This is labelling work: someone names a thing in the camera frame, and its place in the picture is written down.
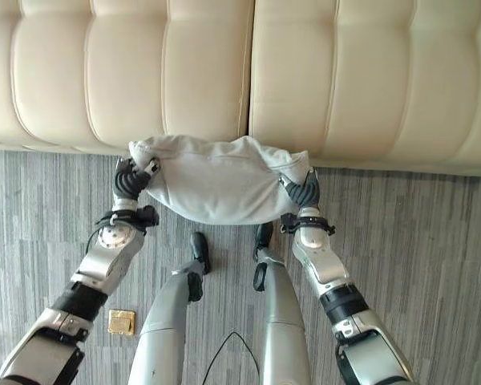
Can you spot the right silver robot leg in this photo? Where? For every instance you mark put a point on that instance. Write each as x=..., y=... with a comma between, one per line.
x=280, y=305

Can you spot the cream leather sofa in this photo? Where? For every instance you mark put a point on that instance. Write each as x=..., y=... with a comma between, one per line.
x=240, y=80

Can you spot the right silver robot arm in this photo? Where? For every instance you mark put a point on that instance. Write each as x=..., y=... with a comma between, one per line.
x=340, y=288

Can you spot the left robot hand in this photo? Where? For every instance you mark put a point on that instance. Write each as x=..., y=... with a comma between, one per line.
x=127, y=182

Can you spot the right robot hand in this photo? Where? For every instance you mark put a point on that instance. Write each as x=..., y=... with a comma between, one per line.
x=304, y=192

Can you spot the silver robot leg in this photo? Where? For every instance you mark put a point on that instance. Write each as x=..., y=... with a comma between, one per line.
x=280, y=305
x=172, y=313

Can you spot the left silver robot leg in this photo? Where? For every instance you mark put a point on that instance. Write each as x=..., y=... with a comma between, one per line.
x=172, y=313

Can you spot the light grey cushion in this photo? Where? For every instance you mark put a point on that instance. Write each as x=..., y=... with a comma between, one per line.
x=220, y=180

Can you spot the brass floor socket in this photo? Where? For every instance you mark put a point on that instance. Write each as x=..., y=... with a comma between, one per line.
x=122, y=321

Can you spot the cream leather seat cushion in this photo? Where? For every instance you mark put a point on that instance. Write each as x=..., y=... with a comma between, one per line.
x=116, y=72
x=377, y=76

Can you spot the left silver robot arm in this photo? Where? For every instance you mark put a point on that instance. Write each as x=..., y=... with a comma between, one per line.
x=70, y=288

